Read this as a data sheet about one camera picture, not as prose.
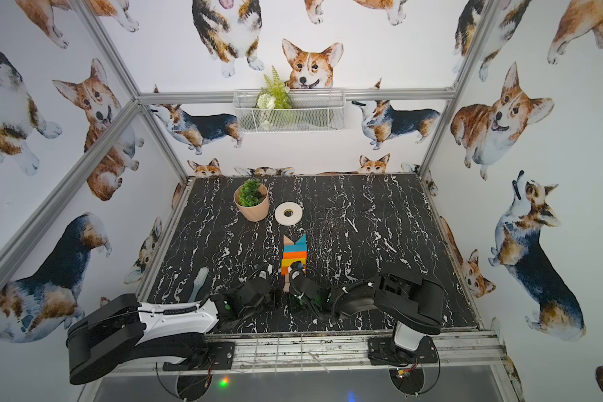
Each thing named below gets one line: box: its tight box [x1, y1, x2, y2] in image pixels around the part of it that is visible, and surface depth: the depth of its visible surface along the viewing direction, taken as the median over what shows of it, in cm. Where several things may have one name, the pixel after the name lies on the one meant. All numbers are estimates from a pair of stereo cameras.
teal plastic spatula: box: [188, 266, 211, 303], surface depth 90 cm
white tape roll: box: [274, 201, 304, 226], surface depth 109 cm
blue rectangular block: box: [283, 243, 308, 253], surface depth 97 cm
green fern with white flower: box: [256, 65, 294, 130], surface depth 85 cm
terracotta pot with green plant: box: [233, 178, 270, 222], surface depth 99 cm
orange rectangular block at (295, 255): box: [283, 250, 308, 260], surface depth 96 cm
